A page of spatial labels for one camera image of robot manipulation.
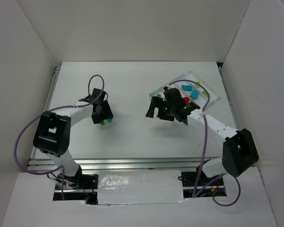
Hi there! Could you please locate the red oval lego brick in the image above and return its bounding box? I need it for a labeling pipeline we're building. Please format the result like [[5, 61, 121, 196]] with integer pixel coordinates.
[[184, 97, 190, 104]]

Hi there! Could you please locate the cyan 2x4 lego plate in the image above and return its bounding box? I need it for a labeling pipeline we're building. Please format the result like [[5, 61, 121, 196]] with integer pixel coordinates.
[[181, 85, 193, 92]]

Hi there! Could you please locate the cyan oval lego brick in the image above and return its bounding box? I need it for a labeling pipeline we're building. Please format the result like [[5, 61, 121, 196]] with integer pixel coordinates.
[[190, 89, 199, 100]]

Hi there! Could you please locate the lime square lego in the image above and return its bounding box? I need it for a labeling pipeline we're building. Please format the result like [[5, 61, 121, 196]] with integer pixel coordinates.
[[194, 81, 201, 88]]

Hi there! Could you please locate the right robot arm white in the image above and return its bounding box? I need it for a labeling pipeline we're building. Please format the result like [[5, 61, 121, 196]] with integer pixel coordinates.
[[146, 87, 259, 178]]

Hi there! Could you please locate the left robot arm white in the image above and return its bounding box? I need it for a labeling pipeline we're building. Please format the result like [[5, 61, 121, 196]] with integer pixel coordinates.
[[33, 88, 113, 188]]

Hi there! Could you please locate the white divided plastic tray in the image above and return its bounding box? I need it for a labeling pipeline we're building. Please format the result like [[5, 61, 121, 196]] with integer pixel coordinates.
[[149, 70, 219, 108]]

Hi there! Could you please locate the white foil cover plate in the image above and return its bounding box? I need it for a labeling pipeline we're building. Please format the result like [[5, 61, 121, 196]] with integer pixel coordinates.
[[97, 170, 184, 205]]

